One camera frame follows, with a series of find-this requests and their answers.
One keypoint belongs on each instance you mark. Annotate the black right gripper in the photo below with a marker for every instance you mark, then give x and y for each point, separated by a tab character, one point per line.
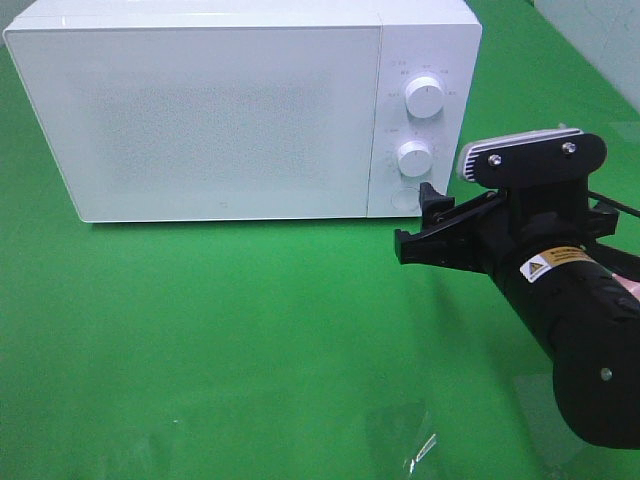
515	236

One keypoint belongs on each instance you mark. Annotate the round microwave door button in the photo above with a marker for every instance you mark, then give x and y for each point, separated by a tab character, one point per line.
406	199

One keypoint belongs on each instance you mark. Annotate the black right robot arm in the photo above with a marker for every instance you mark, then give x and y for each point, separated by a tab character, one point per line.
587	322

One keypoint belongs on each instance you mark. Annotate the lower white microwave knob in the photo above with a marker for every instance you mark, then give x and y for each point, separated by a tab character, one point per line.
414	158

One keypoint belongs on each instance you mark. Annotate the white microwave knob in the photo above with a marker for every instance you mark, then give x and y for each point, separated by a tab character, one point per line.
414	158
424	97

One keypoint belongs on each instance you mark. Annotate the upper white microwave knob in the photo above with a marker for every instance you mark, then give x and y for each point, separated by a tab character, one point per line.
424	97

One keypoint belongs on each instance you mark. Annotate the white microwave oven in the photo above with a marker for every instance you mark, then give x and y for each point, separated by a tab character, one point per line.
417	38

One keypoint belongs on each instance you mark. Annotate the wrist camera with black bracket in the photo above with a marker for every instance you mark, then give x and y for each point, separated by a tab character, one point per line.
532	158

